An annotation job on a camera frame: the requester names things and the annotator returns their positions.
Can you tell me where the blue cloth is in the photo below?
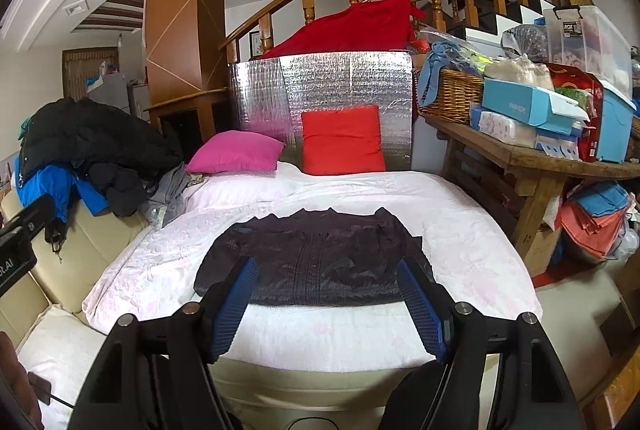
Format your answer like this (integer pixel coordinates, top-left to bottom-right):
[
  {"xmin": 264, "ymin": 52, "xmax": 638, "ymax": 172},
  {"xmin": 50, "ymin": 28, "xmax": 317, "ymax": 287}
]
[{"xmin": 417, "ymin": 41, "xmax": 463, "ymax": 106}]

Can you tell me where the pink pillow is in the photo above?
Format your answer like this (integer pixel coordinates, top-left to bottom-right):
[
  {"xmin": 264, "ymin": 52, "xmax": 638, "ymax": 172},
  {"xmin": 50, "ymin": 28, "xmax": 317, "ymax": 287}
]
[{"xmin": 185, "ymin": 130, "xmax": 285, "ymax": 175}]

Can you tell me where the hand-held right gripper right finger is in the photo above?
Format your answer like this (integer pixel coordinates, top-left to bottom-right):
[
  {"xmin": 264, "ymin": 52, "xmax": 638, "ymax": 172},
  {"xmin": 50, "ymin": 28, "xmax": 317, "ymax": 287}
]
[{"xmin": 397, "ymin": 256, "xmax": 586, "ymax": 430}]

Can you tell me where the dark patterned plastic bag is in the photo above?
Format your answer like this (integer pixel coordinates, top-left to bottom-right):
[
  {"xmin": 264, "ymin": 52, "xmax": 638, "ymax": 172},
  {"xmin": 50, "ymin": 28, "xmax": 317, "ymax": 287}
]
[{"xmin": 502, "ymin": 24, "xmax": 548, "ymax": 61}]

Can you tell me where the clear plastic storage box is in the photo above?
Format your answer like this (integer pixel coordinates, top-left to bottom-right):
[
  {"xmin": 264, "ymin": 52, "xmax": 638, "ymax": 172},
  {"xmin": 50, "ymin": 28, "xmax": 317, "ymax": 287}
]
[{"xmin": 542, "ymin": 5, "xmax": 633, "ymax": 84}]

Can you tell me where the silver insulation panel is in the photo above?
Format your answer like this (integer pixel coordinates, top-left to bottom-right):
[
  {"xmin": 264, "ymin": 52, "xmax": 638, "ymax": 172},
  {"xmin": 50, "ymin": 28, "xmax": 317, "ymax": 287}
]
[{"xmin": 227, "ymin": 50, "xmax": 415, "ymax": 172}]

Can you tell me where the clear plastic bag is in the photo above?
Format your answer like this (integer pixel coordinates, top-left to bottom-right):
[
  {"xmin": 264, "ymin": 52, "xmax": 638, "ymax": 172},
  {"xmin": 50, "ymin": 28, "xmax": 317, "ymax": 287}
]
[{"xmin": 145, "ymin": 205, "xmax": 171, "ymax": 228}]

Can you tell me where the light blue plastic bin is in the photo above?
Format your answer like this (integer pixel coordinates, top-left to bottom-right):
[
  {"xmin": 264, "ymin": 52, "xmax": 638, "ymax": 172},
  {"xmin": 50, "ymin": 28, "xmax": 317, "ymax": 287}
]
[{"xmin": 595, "ymin": 80, "xmax": 638, "ymax": 161}]

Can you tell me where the beige leather sofa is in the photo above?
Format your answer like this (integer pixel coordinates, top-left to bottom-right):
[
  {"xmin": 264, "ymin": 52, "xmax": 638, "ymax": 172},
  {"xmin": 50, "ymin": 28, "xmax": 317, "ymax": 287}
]
[{"xmin": 0, "ymin": 187, "xmax": 151, "ymax": 351}]

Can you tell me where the wooden side table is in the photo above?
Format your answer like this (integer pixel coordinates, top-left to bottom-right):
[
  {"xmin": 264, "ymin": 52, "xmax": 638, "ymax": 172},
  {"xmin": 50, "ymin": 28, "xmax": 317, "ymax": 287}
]
[{"xmin": 425, "ymin": 113, "xmax": 640, "ymax": 261}]

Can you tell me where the black coat pile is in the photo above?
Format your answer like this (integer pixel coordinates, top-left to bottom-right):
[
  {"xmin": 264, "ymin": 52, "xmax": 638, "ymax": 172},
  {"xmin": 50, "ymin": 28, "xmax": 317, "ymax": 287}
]
[{"xmin": 20, "ymin": 96, "xmax": 185, "ymax": 218}]

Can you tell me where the white fluffy cloth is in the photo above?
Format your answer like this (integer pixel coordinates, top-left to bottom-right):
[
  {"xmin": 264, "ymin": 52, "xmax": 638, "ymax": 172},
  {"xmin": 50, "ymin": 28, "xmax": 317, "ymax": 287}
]
[{"xmin": 17, "ymin": 305, "xmax": 108, "ymax": 430}]

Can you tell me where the white textured blanket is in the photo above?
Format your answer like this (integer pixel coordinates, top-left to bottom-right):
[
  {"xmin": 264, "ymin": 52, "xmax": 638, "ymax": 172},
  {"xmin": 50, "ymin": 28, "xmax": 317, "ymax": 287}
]
[{"xmin": 82, "ymin": 160, "xmax": 543, "ymax": 368}]

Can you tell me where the teal cardboard box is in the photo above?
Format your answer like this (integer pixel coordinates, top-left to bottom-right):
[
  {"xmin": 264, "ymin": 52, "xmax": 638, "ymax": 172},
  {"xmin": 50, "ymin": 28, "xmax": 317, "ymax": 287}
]
[{"xmin": 482, "ymin": 78, "xmax": 591, "ymax": 136}]

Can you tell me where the wooden column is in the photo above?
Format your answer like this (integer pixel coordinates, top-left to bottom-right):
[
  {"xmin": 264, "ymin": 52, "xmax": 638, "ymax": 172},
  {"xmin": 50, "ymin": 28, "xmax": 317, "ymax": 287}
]
[{"xmin": 142, "ymin": 0, "xmax": 231, "ymax": 106}]

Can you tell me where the wicker basket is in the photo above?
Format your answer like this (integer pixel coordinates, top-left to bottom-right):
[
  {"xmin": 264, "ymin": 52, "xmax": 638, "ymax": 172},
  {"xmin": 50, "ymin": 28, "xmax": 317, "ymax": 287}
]
[{"xmin": 417, "ymin": 68, "xmax": 486, "ymax": 126}]

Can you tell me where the red pillow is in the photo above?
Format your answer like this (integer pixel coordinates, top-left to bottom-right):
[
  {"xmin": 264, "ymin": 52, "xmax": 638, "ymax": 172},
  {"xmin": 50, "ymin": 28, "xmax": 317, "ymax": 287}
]
[{"xmin": 301, "ymin": 105, "xmax": 387, "ymax": 176}]

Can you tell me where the blue jacket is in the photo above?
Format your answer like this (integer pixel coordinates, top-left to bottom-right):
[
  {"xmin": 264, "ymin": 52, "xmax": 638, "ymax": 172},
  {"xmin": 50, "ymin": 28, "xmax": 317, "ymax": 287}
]
[{"xmin": 14, "ymin": 157, "xmax": 111, "ymax": 223}]

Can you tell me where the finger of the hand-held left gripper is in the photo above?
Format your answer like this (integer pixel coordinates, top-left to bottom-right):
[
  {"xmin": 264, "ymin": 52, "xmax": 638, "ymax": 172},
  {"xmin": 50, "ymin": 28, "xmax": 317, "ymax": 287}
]
[{"xmin": 0, "ymin": 194, "xmax": 56, "ymax": 241}]

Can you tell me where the red cloth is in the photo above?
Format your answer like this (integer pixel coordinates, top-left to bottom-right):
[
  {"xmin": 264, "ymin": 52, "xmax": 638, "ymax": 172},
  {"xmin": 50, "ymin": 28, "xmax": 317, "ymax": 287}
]
[{"xmin": 262, "ymin": 0, "xmax": 428, "ymax": 60}]

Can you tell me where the person's left forearm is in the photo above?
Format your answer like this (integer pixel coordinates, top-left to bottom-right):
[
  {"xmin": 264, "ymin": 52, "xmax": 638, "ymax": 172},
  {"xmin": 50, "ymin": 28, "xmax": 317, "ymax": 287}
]
[{"xmin": 0, "ymin": 330, "xmax": 43, "ymax": 430}]

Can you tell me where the white tissue pack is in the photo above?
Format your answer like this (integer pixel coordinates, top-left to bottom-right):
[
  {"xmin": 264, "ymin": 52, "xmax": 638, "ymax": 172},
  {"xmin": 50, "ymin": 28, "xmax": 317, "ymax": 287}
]
[{"xmin": 470, "ymin": 107, "xmax": 538, "ymax": 146}]

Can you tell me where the black quilted jacket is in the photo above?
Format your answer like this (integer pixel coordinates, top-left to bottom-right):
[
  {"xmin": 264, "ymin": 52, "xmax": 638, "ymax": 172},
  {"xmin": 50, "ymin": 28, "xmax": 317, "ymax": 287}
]
[{"xmin": 194, "ymin": 207, "xmax": 436, "ymax": 308}]

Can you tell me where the wooden cabinet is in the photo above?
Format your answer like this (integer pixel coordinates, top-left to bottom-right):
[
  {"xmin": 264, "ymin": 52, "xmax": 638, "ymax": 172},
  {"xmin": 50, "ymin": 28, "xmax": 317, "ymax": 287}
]
[{"xmin": 145, "ymin": 88, "xmax": 236, "ymax": 151}]

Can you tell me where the white blue packet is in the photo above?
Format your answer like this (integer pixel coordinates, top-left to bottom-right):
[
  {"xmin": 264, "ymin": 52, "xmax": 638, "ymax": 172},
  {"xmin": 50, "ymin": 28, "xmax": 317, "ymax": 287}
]
[{"xmin": 535, "ymin": 133, "xmax": 583, "ymax": 161}]

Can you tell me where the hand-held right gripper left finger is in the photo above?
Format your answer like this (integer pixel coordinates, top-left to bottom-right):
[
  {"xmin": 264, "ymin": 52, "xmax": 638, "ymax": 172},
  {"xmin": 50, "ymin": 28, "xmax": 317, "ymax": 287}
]
[{"xmin": 67, "ymin": 255, "xmax": 258, "ymax": 430}]

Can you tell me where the stack of folded cloths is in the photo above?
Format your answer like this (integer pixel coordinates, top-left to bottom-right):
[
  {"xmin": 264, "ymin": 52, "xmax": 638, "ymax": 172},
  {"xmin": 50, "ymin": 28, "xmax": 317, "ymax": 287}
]
[{"xmin": 557, "ymin": 183, "xmax": 633, "ymax": 263}]

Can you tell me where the staircase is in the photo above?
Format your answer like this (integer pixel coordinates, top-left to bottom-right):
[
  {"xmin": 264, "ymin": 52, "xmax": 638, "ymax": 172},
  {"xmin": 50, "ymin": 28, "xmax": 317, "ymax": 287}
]
[{"xmin": 445, "ymin": 0, "xmax": 581, "ymax": 41}]

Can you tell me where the grey cloth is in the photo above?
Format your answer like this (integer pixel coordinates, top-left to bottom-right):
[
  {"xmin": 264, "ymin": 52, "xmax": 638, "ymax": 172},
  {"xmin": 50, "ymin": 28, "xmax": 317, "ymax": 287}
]
[{"xmin": 145, "ymin": 163, "xmax": 193, "ymax": 223}]

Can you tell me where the beige plastic bag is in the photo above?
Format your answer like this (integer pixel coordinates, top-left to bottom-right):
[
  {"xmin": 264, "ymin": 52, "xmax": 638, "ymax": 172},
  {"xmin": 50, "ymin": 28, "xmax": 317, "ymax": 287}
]
[{"xmin": 484, "ymin": 54, "xmax": 555, "ymax": 91}]

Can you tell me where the red gift bag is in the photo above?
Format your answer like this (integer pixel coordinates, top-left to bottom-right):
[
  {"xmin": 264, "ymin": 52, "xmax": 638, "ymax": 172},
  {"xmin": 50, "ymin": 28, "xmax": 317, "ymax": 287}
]
[{"xmin": 545, "ymin": 63, "xmax": 603, "ymax": 161}]

